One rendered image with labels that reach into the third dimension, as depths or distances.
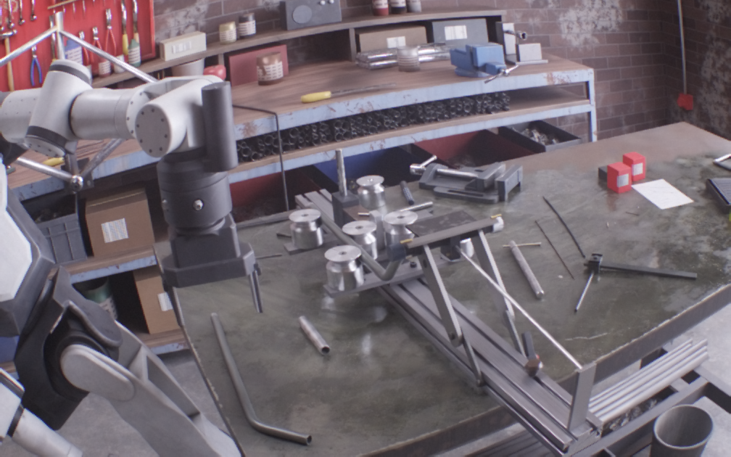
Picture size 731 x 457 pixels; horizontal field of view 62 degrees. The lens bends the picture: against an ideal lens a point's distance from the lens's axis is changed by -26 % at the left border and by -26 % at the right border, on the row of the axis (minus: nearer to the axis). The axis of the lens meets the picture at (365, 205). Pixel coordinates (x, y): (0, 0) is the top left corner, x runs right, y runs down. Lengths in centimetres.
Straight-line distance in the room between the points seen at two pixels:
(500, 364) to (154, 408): 57
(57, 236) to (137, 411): 142
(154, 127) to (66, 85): 24
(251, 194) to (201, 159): 222
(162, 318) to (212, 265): 183
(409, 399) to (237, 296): 40
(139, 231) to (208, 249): 168
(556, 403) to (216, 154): 47
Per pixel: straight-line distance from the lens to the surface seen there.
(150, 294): 268
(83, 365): 116
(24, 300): 114
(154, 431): 128
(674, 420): 198
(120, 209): 254
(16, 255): 112
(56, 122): 99
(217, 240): 89
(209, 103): 82
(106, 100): 94
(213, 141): 83
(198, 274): 90
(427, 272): 97
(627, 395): 198
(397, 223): 119
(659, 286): 117
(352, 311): 115
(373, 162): 319
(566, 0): 401
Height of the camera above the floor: 143
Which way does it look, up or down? 21 degrees down
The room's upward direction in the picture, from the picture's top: 6 degrees counter-clockwise
